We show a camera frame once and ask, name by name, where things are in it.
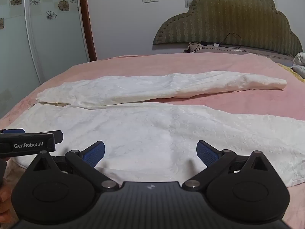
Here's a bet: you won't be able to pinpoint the brown wooden frame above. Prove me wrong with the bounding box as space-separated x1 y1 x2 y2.
78 0 98 61

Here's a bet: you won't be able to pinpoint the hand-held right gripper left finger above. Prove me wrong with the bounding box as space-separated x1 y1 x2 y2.
29 140 120 193

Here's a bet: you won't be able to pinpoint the grey brown pillow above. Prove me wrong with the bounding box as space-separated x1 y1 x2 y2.
183 42 297 60

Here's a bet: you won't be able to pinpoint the floral glass wardrobe door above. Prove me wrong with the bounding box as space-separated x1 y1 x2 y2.
0 0 32 120
24 0 91 86

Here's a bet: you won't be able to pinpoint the pink blanket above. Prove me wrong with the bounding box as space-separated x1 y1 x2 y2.
0 52 305 229

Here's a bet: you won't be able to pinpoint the black cable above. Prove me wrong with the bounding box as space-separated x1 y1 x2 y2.
200 33 295 53

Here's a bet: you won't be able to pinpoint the person's left hand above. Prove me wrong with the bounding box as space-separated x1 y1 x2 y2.
0 184 13 220

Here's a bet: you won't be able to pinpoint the olive green upholstered headboard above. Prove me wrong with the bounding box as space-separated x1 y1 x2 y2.
152 0 303 56

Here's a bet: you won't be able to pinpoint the white plush item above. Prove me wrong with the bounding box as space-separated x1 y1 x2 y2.
292 52 305 78

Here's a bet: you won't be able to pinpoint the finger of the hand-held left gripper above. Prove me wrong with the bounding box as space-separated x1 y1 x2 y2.
0 128 64 146

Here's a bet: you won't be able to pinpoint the yellow cloth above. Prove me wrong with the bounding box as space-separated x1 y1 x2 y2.
282 63 305 83

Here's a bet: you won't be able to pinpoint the cream white pants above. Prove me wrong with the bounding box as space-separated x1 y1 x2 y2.
4 70 305 188

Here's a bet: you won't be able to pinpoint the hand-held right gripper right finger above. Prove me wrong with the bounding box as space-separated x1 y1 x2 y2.
182 140 273 192

